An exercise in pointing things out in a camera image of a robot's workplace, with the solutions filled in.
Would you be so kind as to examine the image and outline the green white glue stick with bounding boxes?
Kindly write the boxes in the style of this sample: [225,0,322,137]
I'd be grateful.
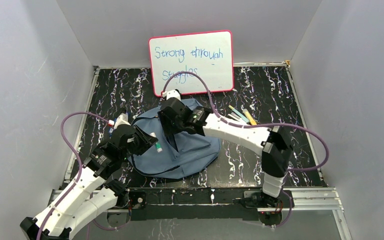
[150,132,163,153]

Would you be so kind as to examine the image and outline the blue student backpack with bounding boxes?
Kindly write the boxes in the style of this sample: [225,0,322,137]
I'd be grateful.
[128,106,222,180]

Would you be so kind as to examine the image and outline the yellow highlighter pen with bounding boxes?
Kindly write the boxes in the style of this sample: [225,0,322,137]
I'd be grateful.
[242,108,257,126]

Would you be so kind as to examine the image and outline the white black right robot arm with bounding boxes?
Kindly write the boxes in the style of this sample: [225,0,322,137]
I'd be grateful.
[157,97,293,207]

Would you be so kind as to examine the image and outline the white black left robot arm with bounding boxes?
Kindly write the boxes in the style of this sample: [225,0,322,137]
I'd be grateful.
[20,124,158,240]

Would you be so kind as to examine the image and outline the pink framed whiteboard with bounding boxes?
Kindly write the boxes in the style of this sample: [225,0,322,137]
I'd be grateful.
[148,30,234,97]

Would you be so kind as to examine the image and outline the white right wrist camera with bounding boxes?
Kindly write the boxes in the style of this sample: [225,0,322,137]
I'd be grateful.
[161,89,181,101]

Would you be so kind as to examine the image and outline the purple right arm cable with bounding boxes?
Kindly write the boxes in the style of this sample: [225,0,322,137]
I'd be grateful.
[161,71,331,173]

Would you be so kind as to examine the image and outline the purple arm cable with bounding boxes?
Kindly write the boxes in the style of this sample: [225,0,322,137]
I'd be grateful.
[161,71,331,173]
[34,111,115,240]

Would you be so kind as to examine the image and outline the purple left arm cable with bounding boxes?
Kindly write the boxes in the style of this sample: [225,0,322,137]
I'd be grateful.
[34,111,115,240]

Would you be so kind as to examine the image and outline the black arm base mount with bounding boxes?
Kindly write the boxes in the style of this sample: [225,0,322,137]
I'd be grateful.
[109,187,295,226]

